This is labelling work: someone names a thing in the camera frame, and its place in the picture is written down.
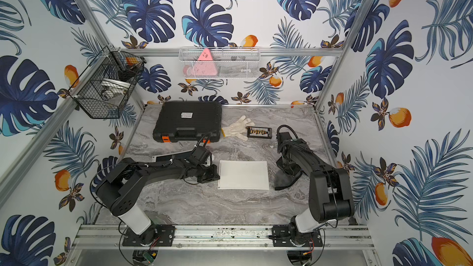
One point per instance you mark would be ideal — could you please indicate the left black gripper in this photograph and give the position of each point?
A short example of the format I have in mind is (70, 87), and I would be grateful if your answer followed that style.
(208, 172)

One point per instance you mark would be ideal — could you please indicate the black wire basket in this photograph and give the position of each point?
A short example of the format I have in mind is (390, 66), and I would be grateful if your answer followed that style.
(113, 64)

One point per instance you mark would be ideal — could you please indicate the black plastic tool case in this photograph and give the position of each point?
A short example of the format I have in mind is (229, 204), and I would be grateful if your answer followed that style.
(188, 121)

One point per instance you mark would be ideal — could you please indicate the grey blue wiping cloth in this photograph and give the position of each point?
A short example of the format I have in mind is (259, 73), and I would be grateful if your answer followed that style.
(283, 181)

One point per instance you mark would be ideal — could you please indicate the white drawing tablet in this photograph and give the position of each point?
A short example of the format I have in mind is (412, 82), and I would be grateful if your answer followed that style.
(243, 175)
(171, 156)

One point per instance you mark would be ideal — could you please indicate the pink triangular paper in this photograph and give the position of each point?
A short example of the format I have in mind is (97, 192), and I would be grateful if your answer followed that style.
(204, 66)

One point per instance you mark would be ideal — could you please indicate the silver object in basket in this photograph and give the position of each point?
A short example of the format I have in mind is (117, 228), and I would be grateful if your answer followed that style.
(113, 88)

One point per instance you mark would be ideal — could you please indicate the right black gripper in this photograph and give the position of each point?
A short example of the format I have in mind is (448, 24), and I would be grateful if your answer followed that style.
(292, 172)

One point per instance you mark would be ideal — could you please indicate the white knit work glove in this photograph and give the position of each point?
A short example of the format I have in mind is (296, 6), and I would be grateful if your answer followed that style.
(238, 128)

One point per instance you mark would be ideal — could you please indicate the black screwdriver bit box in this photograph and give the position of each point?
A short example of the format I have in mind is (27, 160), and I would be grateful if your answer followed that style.
(259, 132)

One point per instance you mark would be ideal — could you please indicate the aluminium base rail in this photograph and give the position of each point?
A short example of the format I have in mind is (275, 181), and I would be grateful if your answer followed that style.
(219, 237)

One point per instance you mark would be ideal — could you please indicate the clear mesh wall shelf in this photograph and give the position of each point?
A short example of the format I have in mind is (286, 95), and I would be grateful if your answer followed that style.
(231, 62)

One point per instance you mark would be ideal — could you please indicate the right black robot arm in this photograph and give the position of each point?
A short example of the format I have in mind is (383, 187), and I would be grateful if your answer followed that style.
(330, 192)

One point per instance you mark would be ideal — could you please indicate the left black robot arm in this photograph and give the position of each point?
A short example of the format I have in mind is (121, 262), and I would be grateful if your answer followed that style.
(121, 187)

